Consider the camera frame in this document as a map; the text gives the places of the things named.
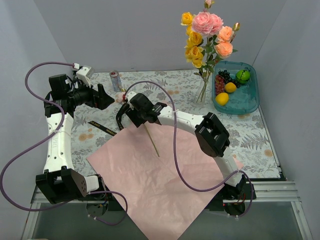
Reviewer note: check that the black ribbon gold lettering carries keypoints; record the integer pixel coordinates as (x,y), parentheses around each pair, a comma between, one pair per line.
(110,121)

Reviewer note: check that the orange-pink flower stem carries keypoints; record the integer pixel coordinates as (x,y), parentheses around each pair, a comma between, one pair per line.
(217,48)

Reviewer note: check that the teal plastic tray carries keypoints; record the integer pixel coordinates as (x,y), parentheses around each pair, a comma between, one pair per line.
(245,99)

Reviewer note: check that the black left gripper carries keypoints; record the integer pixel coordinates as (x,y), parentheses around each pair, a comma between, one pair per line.
(99,96)

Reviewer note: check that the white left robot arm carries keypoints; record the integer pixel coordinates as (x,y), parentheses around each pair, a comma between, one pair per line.
(59,181)

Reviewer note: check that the light pink flower stem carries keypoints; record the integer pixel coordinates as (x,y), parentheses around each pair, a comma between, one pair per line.
(121,99)

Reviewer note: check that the black grape bunch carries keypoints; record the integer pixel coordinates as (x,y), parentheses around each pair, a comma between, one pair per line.
(228,79)

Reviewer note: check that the orange fruit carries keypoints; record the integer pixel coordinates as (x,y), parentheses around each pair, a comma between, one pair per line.
(230,87)

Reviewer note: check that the pale pink flower stem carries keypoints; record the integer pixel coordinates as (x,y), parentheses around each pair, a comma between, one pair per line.
(207,23)

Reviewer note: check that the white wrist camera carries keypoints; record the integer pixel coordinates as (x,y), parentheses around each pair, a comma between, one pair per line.
(84,74)
(129,95)

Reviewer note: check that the floral tablecloth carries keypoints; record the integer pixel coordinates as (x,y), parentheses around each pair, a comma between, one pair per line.
(249,137)

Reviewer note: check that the clear glass vase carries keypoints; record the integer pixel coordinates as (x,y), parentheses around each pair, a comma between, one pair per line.
(200,96)

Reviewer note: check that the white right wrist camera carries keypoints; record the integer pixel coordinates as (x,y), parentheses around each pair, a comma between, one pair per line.
(129,95)

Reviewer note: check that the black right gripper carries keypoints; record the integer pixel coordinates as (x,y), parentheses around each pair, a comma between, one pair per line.
(124,113)

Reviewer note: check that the silver drink can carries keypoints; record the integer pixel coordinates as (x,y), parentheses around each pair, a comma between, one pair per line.
(116,81)

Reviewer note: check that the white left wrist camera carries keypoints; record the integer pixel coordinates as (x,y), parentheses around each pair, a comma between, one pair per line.
(84,74)

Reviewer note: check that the red grape bunch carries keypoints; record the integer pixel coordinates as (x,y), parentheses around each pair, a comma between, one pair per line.
(219,84)

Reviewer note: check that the yellow flower stem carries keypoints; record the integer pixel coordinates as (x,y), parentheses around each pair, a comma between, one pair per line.
(194,53)

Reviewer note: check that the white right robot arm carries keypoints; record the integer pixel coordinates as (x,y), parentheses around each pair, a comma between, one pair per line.
(212,136)

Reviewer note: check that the pink and purple wrapping paper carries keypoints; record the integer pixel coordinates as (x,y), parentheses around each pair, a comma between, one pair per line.
(165,194)

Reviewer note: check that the green ball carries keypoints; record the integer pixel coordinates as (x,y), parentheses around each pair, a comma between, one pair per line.
(242,76)

